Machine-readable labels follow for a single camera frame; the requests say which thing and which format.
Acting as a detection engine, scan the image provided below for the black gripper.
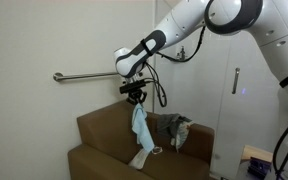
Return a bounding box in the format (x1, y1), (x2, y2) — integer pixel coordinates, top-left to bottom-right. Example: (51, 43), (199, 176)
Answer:
(126, 89), (147, 105)

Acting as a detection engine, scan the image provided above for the light blue cloth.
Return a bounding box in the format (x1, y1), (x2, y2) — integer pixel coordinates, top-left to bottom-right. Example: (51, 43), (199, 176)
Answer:
(132, 103), (155, 152)

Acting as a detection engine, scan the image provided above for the grey towel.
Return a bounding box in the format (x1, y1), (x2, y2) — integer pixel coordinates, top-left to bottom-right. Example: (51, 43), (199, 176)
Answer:
(157, 114), (192, 138)

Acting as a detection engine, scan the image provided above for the light blue patterned towel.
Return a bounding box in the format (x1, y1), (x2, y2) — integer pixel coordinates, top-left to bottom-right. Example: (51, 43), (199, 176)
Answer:
(170, 122), (193, 151)

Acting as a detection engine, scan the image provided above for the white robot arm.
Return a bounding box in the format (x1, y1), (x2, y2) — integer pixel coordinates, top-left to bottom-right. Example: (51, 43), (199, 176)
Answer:
(115, 0), (288, 180)

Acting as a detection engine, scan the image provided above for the brown leather sofa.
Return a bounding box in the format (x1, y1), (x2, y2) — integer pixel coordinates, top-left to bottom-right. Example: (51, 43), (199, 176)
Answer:
(68, 101), (214, 180)

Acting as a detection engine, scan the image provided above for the glass shower door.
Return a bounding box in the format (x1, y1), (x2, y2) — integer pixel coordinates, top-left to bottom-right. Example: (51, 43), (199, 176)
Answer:
(154, 0), (288, 174)

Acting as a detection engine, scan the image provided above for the dark blue object on stool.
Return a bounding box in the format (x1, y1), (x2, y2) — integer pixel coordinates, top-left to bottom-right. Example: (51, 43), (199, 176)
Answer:
(248, 157), (271, 175)

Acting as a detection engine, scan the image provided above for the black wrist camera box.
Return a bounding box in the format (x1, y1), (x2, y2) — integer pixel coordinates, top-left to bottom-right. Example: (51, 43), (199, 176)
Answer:
(119, 81), (146, 94)

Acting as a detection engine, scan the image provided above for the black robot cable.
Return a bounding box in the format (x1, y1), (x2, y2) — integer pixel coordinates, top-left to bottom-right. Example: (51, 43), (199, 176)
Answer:
(143, 26), (208, 108)

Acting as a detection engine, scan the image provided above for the chrome wall grab bar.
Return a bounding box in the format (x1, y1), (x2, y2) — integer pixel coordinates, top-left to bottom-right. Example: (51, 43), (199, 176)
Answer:
(53, 72), (116, 82)

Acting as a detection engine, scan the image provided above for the chrome shower door handle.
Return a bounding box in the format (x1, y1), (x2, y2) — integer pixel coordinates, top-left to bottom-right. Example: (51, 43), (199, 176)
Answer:
(232, 67), (240, 94)

